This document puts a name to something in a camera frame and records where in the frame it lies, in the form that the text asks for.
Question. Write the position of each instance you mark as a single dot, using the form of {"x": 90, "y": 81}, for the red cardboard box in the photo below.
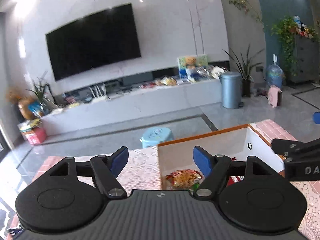
{"x": 35, "y": 136}

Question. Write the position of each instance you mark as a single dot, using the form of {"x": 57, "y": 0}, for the white lace tablecloth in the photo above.
{"x": 141, "y": 171}

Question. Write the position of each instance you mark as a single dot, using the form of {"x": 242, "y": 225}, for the orange cardboard box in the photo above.
{"x": 237, "y": 142}

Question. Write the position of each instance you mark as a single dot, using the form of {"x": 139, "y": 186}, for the grey drawer cabinet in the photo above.
{"x": 306, "y": 66}

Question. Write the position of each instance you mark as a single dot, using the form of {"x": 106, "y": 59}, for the orange gourd vase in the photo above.
{"x": 23, "y": 105}

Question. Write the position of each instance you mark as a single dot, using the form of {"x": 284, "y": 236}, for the white tv console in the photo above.
{"x": 137, "y": 104}

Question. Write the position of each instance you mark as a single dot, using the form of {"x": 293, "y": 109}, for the grey metal trash can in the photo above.
{"x": 231, "y": 89}

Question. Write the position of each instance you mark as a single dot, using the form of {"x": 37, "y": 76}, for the tall leafy floor plant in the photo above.
{"x": 245, "y": 64}

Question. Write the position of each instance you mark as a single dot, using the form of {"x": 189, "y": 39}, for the trailing green ivy plant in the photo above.
{"x": 285, "y": 30}

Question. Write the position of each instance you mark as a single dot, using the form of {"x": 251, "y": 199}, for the light blue plastic stool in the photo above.
{"x": 156, "y": 135}

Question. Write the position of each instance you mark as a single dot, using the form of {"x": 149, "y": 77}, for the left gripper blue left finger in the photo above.
{"x": 118, "y": 160}

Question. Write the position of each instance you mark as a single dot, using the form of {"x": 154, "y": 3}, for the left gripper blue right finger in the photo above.
{"x": 203, "y": 160}

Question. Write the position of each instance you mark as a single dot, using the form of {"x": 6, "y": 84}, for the pink small heater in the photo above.
{"x": 274, "y": 96}

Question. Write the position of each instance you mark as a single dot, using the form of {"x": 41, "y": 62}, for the teddy bear gift box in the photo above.
{"x": 190, "y": 67}

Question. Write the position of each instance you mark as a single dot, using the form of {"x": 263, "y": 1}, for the black wall television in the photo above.
{"x": 99, "y": 39}

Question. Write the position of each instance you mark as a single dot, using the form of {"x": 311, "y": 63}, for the blue water jug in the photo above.
{"x": 274, "y": 74}

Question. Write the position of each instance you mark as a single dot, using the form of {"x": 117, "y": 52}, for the white wifi router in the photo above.
{"x": 99, "y": 93}

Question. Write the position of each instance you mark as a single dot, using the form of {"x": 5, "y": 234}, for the red chip bag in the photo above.
{"x": 236, "y": 171}

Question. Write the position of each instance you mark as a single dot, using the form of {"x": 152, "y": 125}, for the orange noodle snack bag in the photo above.
{"x": 184, "y": 179}

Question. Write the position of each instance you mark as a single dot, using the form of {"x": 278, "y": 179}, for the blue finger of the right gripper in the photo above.
{"x": 316, "y": 117}

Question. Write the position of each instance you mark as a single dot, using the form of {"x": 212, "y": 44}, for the potted plant on console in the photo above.
{"x": 39, "y": 90}

